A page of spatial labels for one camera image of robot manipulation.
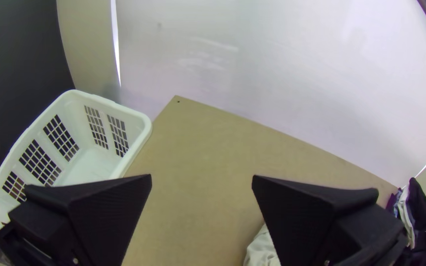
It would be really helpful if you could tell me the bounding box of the white laundry basket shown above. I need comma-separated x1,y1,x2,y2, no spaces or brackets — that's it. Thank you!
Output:
0,89,153,256

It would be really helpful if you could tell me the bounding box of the white t-shirt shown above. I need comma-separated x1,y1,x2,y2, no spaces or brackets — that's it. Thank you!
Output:
243,223,282,266

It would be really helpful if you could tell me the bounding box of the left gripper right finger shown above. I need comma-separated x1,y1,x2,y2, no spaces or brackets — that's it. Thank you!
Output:
251,175,408,266

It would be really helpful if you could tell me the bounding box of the pile of folded clothes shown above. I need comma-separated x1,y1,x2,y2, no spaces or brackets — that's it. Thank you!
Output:
386,177,426,266

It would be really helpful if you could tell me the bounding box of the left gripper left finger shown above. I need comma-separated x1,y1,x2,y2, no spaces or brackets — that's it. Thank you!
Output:
7,174,153,266

